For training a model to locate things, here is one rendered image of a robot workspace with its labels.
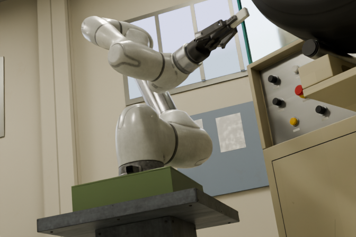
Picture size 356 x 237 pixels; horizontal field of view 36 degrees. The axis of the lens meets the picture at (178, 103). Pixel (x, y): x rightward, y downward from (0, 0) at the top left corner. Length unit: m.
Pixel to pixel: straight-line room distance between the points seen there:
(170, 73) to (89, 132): 3.26
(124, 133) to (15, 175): 3.55
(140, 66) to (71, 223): 0.52
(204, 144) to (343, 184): 0.50
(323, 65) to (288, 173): 0.83
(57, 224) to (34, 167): 3.56
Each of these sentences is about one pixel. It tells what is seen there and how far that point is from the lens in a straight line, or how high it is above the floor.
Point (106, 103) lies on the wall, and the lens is 5.00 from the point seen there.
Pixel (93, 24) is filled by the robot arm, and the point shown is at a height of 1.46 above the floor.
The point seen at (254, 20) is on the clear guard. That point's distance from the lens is 2.38.
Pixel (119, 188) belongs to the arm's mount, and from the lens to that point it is 1.70.
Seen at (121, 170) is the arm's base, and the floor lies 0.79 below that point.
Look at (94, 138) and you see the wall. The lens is 4.95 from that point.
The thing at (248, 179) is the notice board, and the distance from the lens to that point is 4.35.
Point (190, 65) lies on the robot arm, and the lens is 1.76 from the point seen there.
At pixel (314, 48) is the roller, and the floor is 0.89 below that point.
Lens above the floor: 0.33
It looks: 21 degrees up
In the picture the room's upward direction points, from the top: 8 degrees counter-clockwise
